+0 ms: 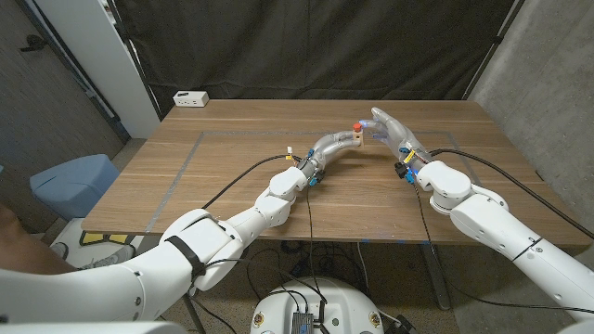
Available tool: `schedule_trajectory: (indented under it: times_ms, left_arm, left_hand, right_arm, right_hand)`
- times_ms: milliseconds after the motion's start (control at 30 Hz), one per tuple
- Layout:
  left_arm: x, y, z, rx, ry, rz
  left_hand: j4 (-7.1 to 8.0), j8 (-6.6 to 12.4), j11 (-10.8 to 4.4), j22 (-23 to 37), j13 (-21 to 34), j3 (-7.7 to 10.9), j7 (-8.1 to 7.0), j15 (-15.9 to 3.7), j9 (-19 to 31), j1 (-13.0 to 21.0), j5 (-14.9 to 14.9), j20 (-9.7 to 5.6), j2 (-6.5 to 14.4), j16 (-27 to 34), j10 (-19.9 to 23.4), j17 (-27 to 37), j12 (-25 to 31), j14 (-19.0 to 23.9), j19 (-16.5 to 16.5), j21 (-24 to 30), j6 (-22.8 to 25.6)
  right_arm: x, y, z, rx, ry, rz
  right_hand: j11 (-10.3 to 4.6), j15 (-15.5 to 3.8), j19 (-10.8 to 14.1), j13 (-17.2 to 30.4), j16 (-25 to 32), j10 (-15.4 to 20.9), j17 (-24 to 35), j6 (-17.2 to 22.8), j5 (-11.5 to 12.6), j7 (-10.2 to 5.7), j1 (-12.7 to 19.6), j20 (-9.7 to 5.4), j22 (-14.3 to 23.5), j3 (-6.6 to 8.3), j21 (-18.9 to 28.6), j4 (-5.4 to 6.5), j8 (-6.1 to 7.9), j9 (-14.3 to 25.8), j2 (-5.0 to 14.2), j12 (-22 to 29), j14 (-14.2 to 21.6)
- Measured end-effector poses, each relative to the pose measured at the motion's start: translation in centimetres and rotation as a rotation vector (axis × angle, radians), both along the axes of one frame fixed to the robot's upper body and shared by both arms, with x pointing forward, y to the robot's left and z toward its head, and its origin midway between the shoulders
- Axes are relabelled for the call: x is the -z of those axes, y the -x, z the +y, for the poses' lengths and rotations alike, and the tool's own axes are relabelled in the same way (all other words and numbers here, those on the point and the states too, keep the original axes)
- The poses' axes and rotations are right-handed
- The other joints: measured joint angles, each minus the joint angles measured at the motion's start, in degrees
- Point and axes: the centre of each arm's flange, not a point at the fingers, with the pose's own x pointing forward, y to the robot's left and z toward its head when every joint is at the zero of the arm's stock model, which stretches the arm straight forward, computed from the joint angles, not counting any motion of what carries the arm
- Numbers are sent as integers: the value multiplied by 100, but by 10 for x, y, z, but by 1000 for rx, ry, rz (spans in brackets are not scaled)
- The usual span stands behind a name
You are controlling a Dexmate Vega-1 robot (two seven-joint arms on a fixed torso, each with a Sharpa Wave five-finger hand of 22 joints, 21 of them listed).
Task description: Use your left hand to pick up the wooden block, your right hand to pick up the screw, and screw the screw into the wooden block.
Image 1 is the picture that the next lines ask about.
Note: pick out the black round floor fan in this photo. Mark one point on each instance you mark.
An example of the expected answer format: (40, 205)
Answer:
(244, 253)

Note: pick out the grey table leg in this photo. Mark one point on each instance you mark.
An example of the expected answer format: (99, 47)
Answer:
(436, 278)

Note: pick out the black backdrop stand pole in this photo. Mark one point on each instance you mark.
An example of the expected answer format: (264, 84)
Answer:
(135, 60)
(495, 46)

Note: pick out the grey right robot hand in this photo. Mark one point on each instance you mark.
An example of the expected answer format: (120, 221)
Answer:
(401, 139)

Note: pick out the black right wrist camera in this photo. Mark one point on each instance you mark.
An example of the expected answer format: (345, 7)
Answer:
(403, 170)

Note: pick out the yellow black floor marker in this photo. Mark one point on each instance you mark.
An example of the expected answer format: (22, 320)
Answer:
(93, 238)

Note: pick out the white floor board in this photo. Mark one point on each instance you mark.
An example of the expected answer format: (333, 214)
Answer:
(69, 229)

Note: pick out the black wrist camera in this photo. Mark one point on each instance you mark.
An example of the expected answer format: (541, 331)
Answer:
(403, 170)
(317, 177)

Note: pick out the grey finned module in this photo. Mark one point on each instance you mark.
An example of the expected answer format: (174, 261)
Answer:
(301, 323)

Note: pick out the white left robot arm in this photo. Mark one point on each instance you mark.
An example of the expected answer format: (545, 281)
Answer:
(139, 283)

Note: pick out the wooden block with holes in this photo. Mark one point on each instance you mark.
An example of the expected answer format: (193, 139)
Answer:
(357, 138)

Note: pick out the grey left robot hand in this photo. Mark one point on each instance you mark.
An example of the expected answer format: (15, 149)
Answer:
(327, 148)

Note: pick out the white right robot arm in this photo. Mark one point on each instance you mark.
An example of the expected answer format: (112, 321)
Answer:
(492, 222)

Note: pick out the blue stool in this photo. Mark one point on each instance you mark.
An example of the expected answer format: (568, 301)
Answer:
(69, 185)

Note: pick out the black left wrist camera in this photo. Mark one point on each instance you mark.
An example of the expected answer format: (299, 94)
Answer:
(317, 177)

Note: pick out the red-headed wooden screw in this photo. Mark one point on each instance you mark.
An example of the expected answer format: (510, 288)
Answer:
(357, 127)

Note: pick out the person's bare leg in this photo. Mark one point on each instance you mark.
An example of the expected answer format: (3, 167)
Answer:
(23, 250)

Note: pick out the white power strip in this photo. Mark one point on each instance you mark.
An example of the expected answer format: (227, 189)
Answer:
(190, 98)

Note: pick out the black backdrop curtain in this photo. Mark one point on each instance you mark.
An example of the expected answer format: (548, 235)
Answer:
(306, 46)

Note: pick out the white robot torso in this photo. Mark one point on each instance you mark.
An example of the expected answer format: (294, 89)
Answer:
(343, 301)

